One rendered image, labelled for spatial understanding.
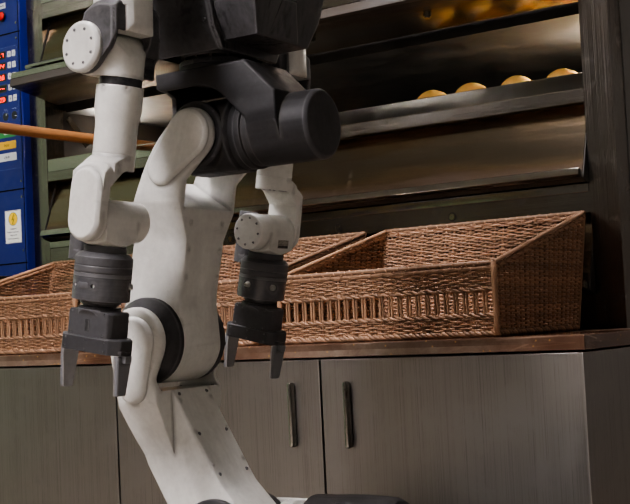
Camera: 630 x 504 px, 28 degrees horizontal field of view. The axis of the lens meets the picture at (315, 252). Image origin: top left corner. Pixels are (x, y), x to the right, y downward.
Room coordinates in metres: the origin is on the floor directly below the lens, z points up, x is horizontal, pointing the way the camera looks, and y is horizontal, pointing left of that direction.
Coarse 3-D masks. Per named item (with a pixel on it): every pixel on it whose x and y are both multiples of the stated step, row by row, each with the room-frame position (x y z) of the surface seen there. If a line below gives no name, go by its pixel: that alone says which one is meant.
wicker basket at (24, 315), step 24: (48, 264) 3.84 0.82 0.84; (72, 264) 3.82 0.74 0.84; (0, 288) 3.69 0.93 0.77; (24, 288) 3.76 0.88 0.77; (48, 288) 3.85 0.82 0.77; (0, 312) 3.33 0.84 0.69; (24, 312) 3.29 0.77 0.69; (48, 312) 3.23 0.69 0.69; (0, 336) 3.68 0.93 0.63; (24, 336) 3.29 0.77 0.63; (48, 336) 3.24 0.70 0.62
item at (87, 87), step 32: (384, 0) 3.03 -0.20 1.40; (416, 0) 2.99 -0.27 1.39; (448, 0) 2.98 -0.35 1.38; (480, 0) 2.97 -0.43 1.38; (512, 0) 2.96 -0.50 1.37; (544, 0) 2.95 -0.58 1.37; (576, 0) 2.94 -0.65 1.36; (320, 32) 3.23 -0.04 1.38; (352, 32) 3.22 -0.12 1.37; (384, 32) 3.21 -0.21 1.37; (416, 32) 3.20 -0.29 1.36; (160, 64) 3.54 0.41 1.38; (64, 96) 3.87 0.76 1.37
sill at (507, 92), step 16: (544, 80) 2.96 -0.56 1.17; (560, 80) 2.93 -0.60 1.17; (576, 80) 2.91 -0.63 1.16; (448, 96) 3.11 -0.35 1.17; (464, 96) 3.08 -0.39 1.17; (480, 96) 3.05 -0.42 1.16; (496, 96) 3.03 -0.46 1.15; (512, 96) 3.01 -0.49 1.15; (528, 96) 2.98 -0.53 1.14; (352, 112) 3.27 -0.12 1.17; (368, 112) 3.24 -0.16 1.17; (384, 112) 3.21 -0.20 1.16; (400, 112) 3.19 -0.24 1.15; (416, 112) 3.16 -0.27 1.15; (144, 144) 3.69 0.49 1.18; (48, 160) 3.93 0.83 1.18; (64, 160) 3.89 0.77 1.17; (80, 160) 3.85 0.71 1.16
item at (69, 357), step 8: (64, 352) 1.93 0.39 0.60; (72, 352) 1.95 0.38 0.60; (64, 360) 1.94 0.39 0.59; (72, 360) 1.95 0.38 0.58; (64, 368) 1.94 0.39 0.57; (72, 368) 1.95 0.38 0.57; (64, 376) 1.94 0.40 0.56; (72, 376) 1.96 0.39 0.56; (64, 384) 1.94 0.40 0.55; (72, 384) 1.96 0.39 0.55
